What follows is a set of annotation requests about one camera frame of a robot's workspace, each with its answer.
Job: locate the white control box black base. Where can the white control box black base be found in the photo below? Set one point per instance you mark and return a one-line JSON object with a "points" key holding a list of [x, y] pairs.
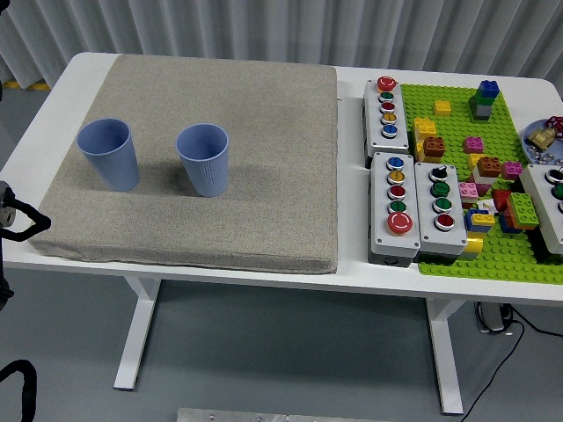
{"points": [[543, 198]]}

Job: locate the brass pipe fitting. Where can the brass pipe fitting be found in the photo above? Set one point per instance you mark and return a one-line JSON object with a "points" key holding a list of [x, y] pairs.
{"points": [[541, 137]]}

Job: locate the yellow black floor tape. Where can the yellow black floor tape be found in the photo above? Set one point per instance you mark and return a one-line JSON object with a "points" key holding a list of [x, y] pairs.
{"points": [[35, 86]]}

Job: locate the yellow toy brick stack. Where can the yellow toy brick stack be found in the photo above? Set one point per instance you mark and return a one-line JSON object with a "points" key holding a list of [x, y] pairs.
{"points": [[424, 127]]}

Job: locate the blue round plate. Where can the blue round plate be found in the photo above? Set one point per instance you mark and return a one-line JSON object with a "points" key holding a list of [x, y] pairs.
{"points": [[558, 148]]}

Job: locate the grey toy brick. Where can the grey toy brick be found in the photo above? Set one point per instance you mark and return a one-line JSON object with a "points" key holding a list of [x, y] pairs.
{"points": [[481, 112]]}

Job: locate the blue toy brick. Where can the blue toy brick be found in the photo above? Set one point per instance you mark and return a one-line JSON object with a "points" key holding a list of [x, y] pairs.
{"points": [[489, 88]]}

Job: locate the red toy brick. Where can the red toy brick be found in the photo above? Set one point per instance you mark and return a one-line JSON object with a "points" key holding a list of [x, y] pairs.
{"points": [[500, 200]]}

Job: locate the green studded baseplate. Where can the green studded baseplate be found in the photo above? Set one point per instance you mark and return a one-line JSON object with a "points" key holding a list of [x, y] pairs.
{"points": [[457, 127]]}

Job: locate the grey-brown fabric mat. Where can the grey-brown fabric mat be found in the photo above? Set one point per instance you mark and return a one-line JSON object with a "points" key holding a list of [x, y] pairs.
{"points": [[264, 176]]}

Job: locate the white table leg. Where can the white table leg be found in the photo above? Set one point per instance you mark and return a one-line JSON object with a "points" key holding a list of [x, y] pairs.
{"points": [[141, 329], [444, 351]]}

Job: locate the yellow rounded toy brick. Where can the yellow rounded toy brick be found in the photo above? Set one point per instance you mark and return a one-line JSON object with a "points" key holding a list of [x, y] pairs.
{"points": [[474, 243]]}

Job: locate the brown toy brick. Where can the brown toy brick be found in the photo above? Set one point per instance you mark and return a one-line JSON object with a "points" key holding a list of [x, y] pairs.
{"points": [[434, 147], [489, 167]]}

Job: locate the grey selector switch control box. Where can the grey selector switch control box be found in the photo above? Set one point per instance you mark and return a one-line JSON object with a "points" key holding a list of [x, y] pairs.
{"points": [[429, 220]]}

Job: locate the blue ribbed plastic cup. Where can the blue ribbed plastic cup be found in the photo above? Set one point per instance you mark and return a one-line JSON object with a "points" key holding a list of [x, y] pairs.
{"points": [[206, 176], [110, 162]]}

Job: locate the blue and yellow brick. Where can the blue and yellow brick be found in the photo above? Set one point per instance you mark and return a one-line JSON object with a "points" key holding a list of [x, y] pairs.
{"points": [[479, 220]]}

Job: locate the white pleated curtain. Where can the white pleated curtain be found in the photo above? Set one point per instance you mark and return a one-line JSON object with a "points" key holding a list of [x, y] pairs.
{"points": [[281, 26]]}

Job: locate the pink toy brick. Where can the pink toy brick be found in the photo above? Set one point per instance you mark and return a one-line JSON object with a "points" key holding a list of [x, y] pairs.
{"points": [[473, 145], [512, 170], [468, 192]]}

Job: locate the grey five-button control box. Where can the grey five-button control box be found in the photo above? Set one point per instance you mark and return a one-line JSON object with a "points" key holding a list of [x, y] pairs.
{"points": [[378, 211], [374, 132]]}

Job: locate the small yellow toy brick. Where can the small yellow toy brick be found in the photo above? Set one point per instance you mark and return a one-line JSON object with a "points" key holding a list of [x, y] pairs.
{"points": [[442, 108]]}

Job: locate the grey power adapter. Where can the grey power adapter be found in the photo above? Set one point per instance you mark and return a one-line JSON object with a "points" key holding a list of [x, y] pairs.
{"points": [[490, 318]]}

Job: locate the light green toy brick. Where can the light green toy brick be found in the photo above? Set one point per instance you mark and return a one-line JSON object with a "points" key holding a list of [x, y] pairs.
{"points": [[523, 210]]}

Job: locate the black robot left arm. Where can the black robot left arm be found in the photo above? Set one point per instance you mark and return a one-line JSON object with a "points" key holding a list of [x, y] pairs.
{"points": [[41, 222]]}

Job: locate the dark green toy brick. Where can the dark green toy brick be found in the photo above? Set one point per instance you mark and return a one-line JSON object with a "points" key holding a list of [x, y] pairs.
{"points": [[475, 102]]}

